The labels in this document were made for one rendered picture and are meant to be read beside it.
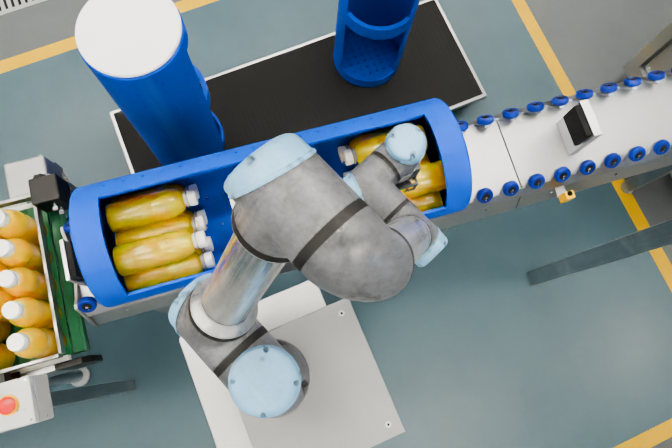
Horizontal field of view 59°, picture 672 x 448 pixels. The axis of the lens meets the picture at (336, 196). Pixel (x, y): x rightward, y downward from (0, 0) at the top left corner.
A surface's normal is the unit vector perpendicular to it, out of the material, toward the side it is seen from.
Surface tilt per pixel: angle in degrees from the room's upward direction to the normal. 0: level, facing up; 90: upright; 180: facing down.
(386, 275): 52
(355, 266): 36
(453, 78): 0
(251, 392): 7
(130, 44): 0
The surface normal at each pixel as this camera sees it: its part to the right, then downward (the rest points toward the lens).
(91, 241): 0.09, -0.11
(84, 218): -0.01, -0.45
